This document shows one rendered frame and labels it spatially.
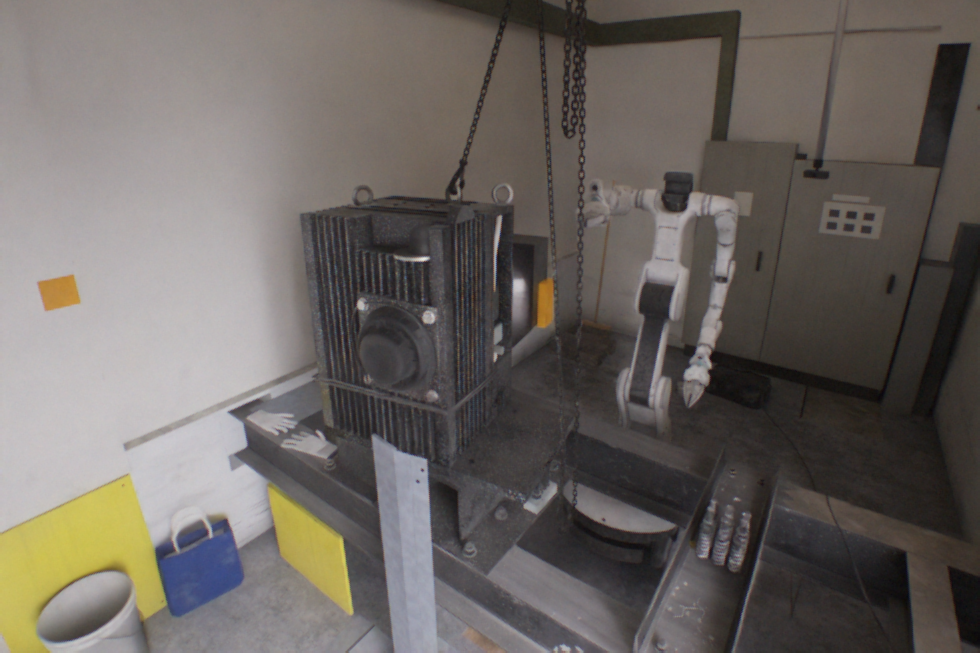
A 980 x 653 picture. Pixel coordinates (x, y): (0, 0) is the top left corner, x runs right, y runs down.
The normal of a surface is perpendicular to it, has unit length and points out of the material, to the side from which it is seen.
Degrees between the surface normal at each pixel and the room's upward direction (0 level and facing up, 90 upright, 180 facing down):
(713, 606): 0
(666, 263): 86
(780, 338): 90
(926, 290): 90
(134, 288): 90
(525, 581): 0
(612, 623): 0
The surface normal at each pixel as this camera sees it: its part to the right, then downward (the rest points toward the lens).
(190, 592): 0.69, 0.21
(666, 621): 0.00, -0.95
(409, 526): -0.40, 0.28
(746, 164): -0.59, 0.25
